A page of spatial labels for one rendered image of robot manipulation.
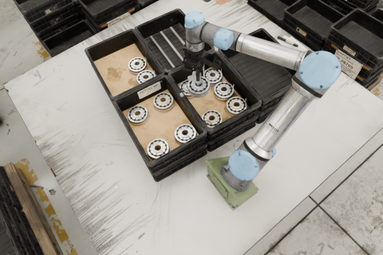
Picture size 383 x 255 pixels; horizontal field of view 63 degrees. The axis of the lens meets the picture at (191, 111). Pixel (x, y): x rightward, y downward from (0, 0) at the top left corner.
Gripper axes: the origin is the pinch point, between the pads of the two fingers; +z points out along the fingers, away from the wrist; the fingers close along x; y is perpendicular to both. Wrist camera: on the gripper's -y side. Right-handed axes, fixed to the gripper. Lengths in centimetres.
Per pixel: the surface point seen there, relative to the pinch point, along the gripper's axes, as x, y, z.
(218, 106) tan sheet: -0.4, -8.4, 17.2
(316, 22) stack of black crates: -128, -59, 52
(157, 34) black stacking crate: -41, 38, 13
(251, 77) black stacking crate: -22.5, -21.1, 15.5
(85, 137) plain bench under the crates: 26, 57, 32
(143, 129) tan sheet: 21.3, 23.4, 18.8
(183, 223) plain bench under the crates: 55, -6, 35
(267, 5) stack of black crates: -155, -18, 60
